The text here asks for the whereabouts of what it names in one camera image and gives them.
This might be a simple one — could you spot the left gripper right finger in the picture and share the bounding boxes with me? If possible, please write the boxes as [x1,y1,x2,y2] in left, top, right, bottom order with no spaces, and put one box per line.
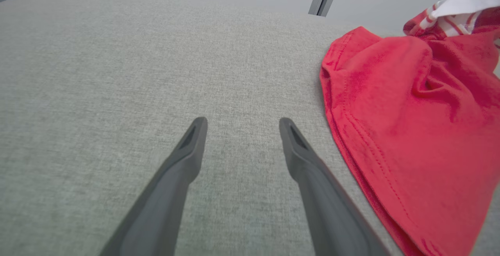
[279,117,391,256]

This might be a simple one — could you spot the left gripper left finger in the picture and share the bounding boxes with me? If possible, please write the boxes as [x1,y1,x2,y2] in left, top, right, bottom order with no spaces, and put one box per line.
[100,117,208,256]

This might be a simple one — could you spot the red jersey white trim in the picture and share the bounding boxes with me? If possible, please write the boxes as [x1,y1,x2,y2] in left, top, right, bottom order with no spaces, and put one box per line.
[320,0,500,256]

